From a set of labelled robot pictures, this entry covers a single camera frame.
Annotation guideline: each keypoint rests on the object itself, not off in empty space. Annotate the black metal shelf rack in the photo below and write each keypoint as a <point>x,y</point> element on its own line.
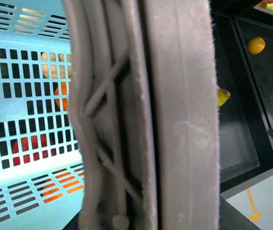
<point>246,119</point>

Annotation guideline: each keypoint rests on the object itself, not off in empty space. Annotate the teal plastic basket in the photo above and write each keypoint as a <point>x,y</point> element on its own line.
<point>41,171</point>

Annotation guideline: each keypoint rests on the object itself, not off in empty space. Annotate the orange fruit in tray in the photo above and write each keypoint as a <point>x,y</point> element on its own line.
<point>256,45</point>

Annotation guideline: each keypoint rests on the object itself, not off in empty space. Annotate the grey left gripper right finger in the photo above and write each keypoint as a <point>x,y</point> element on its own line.
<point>183,71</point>

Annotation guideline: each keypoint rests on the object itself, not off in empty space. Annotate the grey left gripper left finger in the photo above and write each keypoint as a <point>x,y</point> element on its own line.
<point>109,109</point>

